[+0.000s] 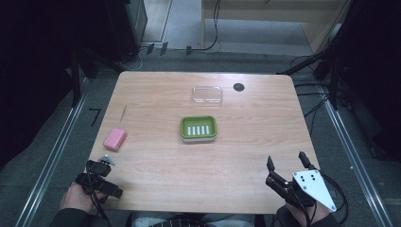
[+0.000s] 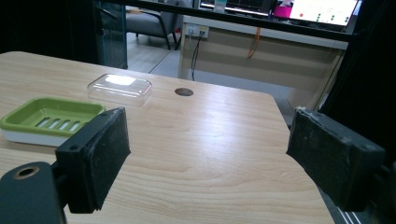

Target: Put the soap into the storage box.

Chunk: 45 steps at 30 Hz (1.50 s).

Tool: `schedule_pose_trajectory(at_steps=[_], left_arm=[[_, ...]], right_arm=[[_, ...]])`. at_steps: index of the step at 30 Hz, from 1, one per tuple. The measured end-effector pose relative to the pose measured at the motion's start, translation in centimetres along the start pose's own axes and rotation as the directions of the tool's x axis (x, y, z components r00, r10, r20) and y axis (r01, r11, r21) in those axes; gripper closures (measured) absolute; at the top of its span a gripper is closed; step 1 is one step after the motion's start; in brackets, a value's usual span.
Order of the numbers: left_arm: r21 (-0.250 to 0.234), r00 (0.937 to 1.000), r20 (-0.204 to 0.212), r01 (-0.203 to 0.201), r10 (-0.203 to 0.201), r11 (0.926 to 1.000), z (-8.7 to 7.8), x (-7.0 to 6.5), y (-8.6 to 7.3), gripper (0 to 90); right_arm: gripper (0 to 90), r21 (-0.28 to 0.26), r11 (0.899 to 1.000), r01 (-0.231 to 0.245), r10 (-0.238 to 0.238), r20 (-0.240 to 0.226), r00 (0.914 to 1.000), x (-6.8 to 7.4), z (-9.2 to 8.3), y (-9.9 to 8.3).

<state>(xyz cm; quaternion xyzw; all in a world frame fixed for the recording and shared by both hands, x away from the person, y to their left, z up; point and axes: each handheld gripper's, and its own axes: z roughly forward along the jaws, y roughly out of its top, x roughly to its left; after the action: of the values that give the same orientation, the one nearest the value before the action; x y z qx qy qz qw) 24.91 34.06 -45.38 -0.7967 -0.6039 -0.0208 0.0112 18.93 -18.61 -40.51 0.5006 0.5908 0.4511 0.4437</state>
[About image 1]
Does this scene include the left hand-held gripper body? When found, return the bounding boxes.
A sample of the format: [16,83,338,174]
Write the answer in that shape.
[75,153,124,204]

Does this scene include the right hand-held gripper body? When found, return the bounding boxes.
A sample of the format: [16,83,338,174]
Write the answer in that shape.
[265,169,338,213]

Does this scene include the person's left hand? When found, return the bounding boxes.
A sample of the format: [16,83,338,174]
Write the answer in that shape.
[60,183,109,214]

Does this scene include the person's right hand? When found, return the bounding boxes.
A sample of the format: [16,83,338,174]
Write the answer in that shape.
[285,201,333,227]

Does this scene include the pink soap bar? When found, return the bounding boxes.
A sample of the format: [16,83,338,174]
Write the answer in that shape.
[102,127,128,152]

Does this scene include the green soap dish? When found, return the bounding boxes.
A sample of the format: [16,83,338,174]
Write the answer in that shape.
[180,114,218,144]

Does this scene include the clear plastic lid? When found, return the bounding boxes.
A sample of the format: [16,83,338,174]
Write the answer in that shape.
[190,85,224,108]

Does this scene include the black metal stand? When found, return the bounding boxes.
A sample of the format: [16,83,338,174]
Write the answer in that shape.
[277,18,357,112]
[67,45,127,109]

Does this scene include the light wooden shelf unit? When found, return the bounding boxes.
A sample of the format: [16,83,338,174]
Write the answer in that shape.
[200,0,354,55]

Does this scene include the black cabinet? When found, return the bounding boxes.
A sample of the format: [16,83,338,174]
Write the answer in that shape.
[103,0,149,62]

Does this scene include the left hand-held gripper cable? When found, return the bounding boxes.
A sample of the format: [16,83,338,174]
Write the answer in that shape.
[86,168,111,221]

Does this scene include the hand-held gripper cable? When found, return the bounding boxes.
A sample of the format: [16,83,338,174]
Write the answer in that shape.
[320,172,350,225]
[86,168,111,221]

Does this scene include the right hand-held gripper cable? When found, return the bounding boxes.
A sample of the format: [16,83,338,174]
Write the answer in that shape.
[320,172,350,225]

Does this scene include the metal floor rail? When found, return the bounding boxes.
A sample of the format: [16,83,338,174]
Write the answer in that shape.
[13,77,92,227]
[317,84,395,227]

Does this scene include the black floor cables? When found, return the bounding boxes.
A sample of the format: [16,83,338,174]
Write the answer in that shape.
[289,55,335,137]

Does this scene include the white floor cable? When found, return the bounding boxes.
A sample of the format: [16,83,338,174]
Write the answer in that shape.
[118,46,149,72]

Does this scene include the black hanging cable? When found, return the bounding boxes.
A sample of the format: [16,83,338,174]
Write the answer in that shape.
[188,0,222,53]

